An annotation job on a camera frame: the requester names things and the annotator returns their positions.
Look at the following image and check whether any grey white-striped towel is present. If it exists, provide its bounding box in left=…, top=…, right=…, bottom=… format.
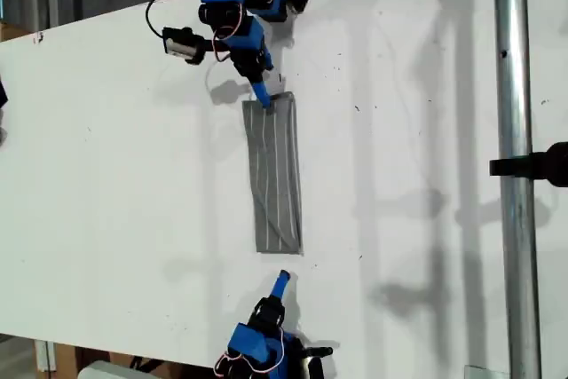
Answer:
left=241, top=91, right=305, bottom=257

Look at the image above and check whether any brown cardboard box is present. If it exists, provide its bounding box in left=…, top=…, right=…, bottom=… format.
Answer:
left=52, top=343, right=218, bottom=379

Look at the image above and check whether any black clamp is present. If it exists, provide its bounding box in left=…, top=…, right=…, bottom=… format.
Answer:
left=489, top=141, right=568, bottom=188

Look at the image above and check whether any short black camera stalk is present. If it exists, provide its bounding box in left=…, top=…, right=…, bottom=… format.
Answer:
left=183, top=36, right=233, bottom=67
left=304, top=344, right=335, bottom=359

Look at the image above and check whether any black camera box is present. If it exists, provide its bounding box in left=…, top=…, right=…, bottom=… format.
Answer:
left=304, top=354, right=326, bottom=379
left=161, top=26, right=197, bottom=59

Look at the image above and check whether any black camera cable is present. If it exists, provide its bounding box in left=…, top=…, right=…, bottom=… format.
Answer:
left=146, top=0, right=204, bottom=39

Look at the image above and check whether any white table leg bracket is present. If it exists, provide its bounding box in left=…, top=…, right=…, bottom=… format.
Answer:
left=34, top=339, right=57, bottom=373

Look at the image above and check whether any steel post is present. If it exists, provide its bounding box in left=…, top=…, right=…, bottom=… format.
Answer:
left=492, top=0, right=544, bottom=379

